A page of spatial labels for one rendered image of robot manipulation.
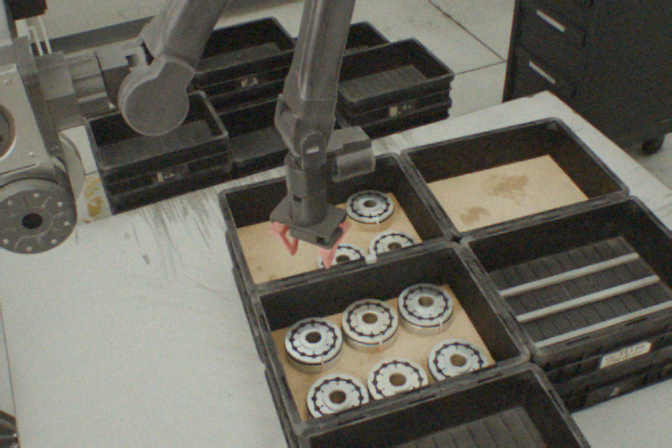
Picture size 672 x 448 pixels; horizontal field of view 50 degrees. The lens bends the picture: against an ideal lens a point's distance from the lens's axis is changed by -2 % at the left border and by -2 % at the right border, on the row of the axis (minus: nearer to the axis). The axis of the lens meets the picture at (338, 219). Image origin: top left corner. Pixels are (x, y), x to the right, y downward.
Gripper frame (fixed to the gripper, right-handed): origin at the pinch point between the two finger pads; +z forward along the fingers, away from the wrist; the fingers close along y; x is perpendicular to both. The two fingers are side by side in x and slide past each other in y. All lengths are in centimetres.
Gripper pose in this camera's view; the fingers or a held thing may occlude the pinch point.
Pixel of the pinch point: (311, 256)
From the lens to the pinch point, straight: 118.0
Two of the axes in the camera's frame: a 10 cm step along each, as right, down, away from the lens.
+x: -4.6, 6.1, -6.5
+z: 0.2, 7.4, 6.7
